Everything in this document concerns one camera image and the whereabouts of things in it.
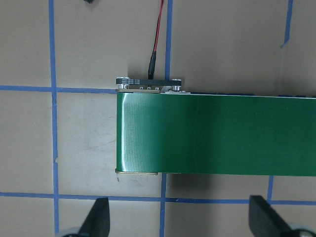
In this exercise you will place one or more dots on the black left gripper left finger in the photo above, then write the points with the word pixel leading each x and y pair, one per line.
pixel 96 224

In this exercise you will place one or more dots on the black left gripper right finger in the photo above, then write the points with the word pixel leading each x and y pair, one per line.
pixel 264 221

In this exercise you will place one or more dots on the green conveyor belt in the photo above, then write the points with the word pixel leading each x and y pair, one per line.
pixel 161 128

